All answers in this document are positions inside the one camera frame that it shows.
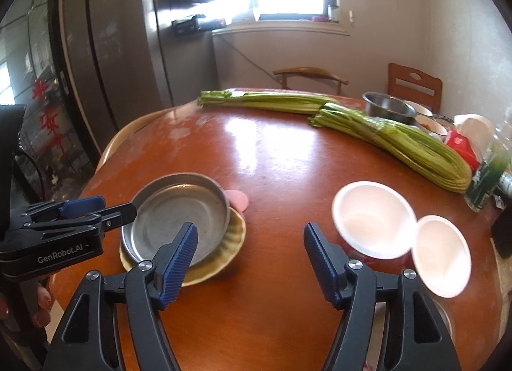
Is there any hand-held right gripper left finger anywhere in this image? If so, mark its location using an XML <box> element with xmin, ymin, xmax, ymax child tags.
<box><xmin>50</xmin><ymin>222</ymin><xmax>199</xmax><ymax>371</ymax></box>

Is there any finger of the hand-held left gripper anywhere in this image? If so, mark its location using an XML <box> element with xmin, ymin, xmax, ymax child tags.
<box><xmin>24</xmin><ymin>196</ymin><xmax>105</xmax><ymax>220</ymax></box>
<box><xmin>20</xmin><ymin>203</ymin><xmax>137</xmax><ymax>231</ymax></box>

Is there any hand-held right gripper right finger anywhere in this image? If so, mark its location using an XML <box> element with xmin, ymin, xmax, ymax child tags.
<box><xmin>303</xmin><ymin>222</ymin><xmax>460</xmax><ymax>371</ymax></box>

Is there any yellow shell-shaped plate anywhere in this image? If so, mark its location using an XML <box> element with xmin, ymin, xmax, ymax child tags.
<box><xmin>119</xmin><ymin>207</ymin><xmax>246</xmax><ymax>287</ymax></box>

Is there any round grey metal pan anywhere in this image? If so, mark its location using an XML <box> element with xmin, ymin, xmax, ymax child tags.
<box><xmin>121</xmin><ymin>173</ymin><xmax>230</xmax><ymax>271</ymax></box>

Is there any red and white paper bowl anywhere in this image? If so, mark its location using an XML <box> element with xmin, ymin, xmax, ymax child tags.
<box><xmin>332</xmin><ymin>181</ymin><xmax>419</xmax><ymax>260</ymax></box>
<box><xmin>411</xmin><ymin>215</ymin><xmax>473</xmax><ymax>299</ymax></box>

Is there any pink plate with ears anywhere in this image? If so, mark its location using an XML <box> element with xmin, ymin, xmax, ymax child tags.
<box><xmin>224</xmin><ymin>190</ymin><xmax>249</xmax><ymax>212</ymax></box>

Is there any person's left hand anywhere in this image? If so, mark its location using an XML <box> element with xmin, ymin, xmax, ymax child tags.
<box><xmin>31</xmin><ymin>286</ymin><xmax>53</xmax><ymax>328</ymax></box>

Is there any thick celery bundle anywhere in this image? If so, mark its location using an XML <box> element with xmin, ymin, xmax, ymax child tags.
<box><xmin>308</xmin><ymin>103</ymin><xmax>473</xmax><ymax>193</ymax></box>

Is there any grey refrigerator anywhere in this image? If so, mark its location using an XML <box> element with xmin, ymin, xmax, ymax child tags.
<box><xmin>60</xmin><ymin>0</ymin><xmax>177</xmax><ymax>135</ymax></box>

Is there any deep steel bowl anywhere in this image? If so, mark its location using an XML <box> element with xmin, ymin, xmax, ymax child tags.
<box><xmin>362</xmin><ymin>92</ymin><xmax>419</xmax><ymax>125</ymax></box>

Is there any long celery bundle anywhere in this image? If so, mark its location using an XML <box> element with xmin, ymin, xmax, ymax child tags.
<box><xmin>198</xmin><ymin>90</ymin><xmax>340</xmax><ymax>116</ymax></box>

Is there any red tissue pack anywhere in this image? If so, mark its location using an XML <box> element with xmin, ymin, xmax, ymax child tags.
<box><xmin>444</xmin><ymin>114</ymin><xmax>494</xmax><ymax>172</ymax></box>

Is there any wooden chair with curved back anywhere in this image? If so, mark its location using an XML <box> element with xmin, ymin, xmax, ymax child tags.
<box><xmin>273</xmin><ymin>67</ymin><xmax>348</xmax><ymax>95</ymax></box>

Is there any small black box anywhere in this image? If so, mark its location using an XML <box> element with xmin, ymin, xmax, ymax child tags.
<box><xmin>172</xmin><ymin>15</ymin><xmax>205</xmax><ymax>36</ymax></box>

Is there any white windowsill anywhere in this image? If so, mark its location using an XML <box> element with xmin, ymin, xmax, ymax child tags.
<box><xmin>212</xmin><ymin>19</ymin><xmax>350</xmax><ymax>37</ymax></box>

